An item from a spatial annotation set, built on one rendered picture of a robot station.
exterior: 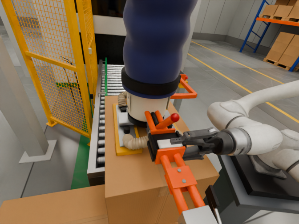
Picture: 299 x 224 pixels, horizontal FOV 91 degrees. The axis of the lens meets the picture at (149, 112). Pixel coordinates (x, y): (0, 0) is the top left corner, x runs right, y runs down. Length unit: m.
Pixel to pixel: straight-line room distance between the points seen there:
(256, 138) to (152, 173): 0.35
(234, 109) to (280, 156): 0.50
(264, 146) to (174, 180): 0.33
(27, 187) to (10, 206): 0.73
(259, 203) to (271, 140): 0.55
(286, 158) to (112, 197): 0.90
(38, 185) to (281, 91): 1.98
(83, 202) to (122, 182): 0.60
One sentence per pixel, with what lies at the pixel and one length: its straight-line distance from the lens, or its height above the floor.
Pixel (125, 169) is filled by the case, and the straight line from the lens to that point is 0.55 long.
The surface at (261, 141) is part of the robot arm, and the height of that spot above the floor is 1.24.
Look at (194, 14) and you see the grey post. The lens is 3.84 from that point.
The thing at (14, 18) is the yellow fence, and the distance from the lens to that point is 2.01.
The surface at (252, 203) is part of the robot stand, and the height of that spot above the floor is 0.75.
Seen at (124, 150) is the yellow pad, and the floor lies 1.09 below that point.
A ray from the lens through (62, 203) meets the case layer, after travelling 1.14.
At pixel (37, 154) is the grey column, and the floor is 0.05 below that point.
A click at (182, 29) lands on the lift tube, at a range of 0.48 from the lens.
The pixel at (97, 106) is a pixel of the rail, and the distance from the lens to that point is 1.66.
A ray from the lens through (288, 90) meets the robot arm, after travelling 0.74.
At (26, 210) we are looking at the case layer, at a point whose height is 0.54.
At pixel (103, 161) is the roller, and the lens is 1.23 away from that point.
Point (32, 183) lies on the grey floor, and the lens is 1.97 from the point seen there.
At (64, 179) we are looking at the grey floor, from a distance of 1.87.
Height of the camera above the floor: 1.54
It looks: 36 degrees down
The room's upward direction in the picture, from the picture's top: 8 degrees clockwise
